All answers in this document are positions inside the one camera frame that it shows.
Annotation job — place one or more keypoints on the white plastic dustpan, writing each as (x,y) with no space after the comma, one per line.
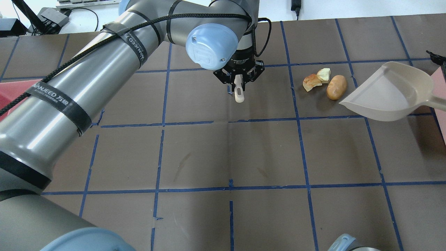
(392,92)

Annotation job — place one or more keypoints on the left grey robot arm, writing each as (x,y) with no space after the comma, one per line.
(60,108)

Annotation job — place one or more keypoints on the yellow-green apple piece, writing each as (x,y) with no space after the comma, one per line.
(324,75)

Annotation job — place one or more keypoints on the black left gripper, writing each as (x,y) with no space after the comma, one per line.
(244,61)

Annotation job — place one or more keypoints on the brown potato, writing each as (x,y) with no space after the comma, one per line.
(337,87)

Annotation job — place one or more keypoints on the orange bread piece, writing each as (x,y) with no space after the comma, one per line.
(310,82)

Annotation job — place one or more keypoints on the white brush black bristles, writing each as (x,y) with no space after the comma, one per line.
(238,89)

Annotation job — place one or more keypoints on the black power adapter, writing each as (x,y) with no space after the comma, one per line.
(296,5)

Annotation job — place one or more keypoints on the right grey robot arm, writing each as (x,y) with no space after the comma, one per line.
(346,242)

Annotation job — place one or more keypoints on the empty pink plastic bin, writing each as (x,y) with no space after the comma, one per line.
(11,90)

